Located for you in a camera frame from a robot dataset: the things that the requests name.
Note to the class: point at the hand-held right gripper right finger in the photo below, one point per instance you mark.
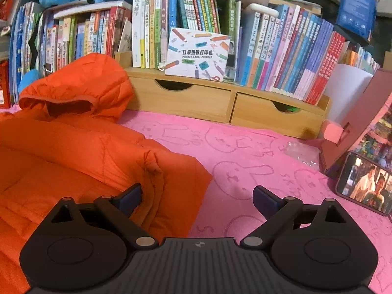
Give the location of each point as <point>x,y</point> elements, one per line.
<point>265,199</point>

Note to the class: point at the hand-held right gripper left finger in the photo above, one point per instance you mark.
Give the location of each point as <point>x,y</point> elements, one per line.
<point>131,199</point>

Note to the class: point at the orange hooded puffer jacket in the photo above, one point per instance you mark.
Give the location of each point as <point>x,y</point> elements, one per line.
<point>76,159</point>

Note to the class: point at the pink rabbit-print blanket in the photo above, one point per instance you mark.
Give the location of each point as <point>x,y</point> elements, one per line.
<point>245,159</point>

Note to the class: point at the clear plastic bag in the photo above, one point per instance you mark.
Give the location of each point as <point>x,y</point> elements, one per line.
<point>301,154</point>

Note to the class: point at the smartphone with lit screen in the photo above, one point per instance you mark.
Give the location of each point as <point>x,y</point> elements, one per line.
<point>364,180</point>

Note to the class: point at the wooden drawer organizer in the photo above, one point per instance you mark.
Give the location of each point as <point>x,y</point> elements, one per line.
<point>199,101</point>

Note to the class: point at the white cardboard sheet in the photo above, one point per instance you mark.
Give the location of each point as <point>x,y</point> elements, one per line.
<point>346,88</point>

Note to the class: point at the row of pink blue books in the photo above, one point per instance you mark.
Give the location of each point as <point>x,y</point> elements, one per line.
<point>291,52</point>

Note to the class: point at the round blue plush ball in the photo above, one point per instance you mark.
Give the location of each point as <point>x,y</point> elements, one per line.
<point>29,81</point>

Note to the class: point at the white pencil-print box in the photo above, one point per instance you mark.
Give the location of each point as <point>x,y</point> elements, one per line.
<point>196,55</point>

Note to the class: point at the row of paperback books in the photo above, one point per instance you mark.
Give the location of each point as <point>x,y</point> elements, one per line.
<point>92,33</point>

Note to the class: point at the row of small colourful books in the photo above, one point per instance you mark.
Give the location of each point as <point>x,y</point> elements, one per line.
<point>361,56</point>

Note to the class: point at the row of green-spined books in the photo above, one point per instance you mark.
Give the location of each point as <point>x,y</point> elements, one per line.
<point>153,21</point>

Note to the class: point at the row of thin blue books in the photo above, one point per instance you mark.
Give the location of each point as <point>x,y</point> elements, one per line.
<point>21,52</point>

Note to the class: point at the blue cardboard box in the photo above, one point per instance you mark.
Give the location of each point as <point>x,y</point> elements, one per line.
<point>355,6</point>

